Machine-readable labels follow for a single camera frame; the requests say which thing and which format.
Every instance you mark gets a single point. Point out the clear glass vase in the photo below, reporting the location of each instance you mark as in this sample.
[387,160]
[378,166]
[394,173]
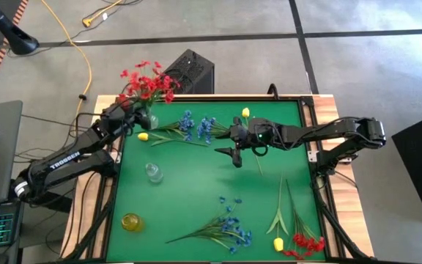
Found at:
[154,172]
[153,121]

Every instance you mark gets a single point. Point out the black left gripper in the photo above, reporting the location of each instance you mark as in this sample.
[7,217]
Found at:
[125,115]

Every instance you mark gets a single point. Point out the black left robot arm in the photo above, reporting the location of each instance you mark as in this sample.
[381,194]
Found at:
[64,160]

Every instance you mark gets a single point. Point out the black aluminium rig frame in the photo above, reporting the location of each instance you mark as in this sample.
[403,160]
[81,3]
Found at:
[233,98]

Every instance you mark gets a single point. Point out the yellow glass vase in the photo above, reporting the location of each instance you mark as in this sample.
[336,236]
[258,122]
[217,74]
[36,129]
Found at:
[132,221]

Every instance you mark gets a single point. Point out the wooden table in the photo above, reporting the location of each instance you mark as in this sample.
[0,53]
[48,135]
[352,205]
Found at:
[350,220]

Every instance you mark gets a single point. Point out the dark grey desk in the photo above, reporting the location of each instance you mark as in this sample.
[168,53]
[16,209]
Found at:
[2,165]

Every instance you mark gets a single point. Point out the small red flower bunch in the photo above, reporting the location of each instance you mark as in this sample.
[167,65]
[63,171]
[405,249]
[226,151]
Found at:
[306,242]

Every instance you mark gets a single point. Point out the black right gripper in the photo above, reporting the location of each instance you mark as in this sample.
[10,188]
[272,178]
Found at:
[251,133]

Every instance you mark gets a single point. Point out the black stand leg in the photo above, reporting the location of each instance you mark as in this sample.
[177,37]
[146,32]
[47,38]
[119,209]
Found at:
[17,38]

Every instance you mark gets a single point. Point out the yellow artificial tulip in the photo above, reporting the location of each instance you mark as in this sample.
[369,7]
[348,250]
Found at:
[278,243]
[143,136]
[245,111]

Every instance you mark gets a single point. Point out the black computer tower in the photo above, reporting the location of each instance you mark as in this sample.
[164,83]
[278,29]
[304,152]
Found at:
[190,71]

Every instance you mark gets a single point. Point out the large red flower bunch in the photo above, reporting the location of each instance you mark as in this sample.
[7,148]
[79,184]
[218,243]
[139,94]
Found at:
[148,88]

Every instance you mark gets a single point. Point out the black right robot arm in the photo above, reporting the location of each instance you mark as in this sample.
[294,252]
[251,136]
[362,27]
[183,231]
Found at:
[343,128]

